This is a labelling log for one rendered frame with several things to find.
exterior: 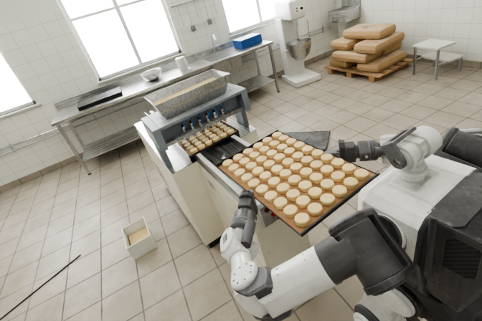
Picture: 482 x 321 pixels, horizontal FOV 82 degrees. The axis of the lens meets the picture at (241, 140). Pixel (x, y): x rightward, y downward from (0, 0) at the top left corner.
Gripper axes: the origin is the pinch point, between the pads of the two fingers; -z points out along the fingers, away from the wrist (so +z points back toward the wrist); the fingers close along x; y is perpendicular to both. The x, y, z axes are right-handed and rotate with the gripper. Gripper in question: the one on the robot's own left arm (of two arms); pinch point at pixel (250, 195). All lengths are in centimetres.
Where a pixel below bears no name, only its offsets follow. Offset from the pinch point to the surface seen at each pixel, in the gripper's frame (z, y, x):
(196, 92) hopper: -81, 48, 19
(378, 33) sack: -386, -118, -42
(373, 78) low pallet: -363, -107, -102
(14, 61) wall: -223, 362, 55
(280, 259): -23, 3, -73
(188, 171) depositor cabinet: -61, 64, -30
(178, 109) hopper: -73, 61, 12
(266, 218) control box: -19.3, 2.8, -34.0
